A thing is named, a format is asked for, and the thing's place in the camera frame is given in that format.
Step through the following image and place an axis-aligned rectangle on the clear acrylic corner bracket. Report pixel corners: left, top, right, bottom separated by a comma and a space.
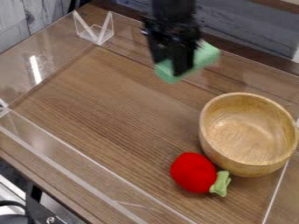
72, 11, 115, 46

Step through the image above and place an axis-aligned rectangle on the light wooden bowl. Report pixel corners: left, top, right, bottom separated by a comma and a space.
199, 92, 299, 178

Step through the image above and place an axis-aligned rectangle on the red plush tomato toy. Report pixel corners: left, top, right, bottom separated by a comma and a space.
170, 152, 231, 197

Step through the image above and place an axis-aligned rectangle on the clear acrylic tray wall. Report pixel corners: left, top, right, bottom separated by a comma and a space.
0, 100, 196, 224

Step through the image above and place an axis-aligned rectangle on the black cable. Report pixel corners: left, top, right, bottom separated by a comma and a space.
0, 200, 31, 217

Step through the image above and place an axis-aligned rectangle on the green rectangular block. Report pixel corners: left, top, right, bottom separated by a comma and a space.
154, 40, 220, 84

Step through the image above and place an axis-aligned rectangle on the black table clamp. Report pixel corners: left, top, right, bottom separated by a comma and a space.
25, 185, 67, 224

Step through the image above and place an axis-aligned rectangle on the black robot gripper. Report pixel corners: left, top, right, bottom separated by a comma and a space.
142, 0, 202, 77

